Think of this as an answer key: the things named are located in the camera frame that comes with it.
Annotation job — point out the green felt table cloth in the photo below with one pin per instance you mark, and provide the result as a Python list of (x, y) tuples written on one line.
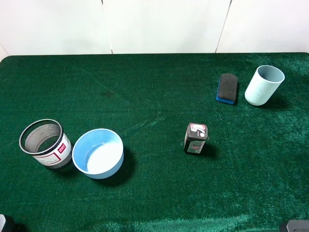
[(251, 175)]

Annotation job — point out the black mesh pen holder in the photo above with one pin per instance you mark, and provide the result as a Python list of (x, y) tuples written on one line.
[(47, 143)]

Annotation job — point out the blue whiteboard eraser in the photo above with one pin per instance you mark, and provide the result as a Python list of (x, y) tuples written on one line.
[(227, 88)]

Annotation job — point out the black rectangular tin box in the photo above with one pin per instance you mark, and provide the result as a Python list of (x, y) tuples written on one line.
[(195, 137)]

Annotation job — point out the pale blue cup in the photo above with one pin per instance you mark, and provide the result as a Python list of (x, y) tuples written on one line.
[(263, 84)]

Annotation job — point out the light blue bowl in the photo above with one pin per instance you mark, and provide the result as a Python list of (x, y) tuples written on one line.
[(98, 153)]

